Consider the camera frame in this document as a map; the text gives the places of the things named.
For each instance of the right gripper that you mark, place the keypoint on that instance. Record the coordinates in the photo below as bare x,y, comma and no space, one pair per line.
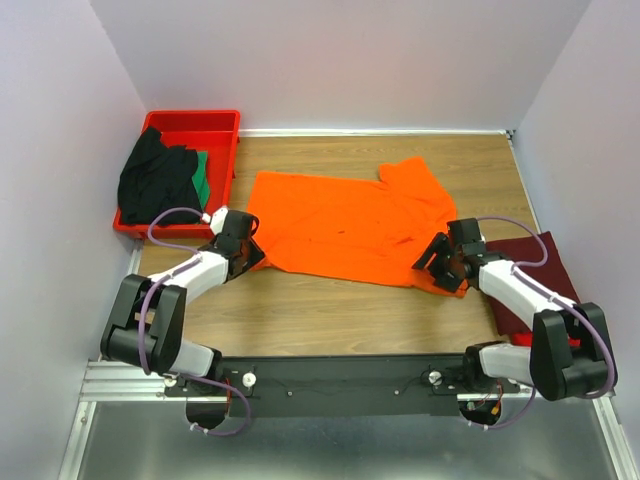
442,260

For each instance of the aluminium frame rail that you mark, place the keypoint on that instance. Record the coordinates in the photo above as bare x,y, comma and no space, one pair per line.
127,428

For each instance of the red plastic bin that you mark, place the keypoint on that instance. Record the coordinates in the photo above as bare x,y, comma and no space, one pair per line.
211,131

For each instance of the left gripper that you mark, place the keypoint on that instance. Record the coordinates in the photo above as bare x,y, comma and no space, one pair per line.
245,252

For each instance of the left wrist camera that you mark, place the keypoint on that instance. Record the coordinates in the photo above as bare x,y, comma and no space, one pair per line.
215,221

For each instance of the green t-shirt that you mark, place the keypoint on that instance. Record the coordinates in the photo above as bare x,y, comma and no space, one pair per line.
200,181

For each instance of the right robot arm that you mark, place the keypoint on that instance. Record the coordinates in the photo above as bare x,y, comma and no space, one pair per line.
570,354

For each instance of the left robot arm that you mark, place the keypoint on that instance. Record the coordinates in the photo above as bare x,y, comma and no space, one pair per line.
146,323

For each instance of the folded maroon t-shirt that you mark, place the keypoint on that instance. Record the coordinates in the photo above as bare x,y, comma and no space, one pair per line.
552,274

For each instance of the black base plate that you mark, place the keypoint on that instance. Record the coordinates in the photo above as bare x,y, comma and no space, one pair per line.
360,385

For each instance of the orange t-shirt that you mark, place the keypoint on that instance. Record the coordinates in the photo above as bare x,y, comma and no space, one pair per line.
370,231

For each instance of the black t-shirt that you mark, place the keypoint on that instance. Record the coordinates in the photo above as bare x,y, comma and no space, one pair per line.
156,178

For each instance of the folded red t-shirt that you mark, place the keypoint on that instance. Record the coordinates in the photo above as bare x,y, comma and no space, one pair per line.
525,339

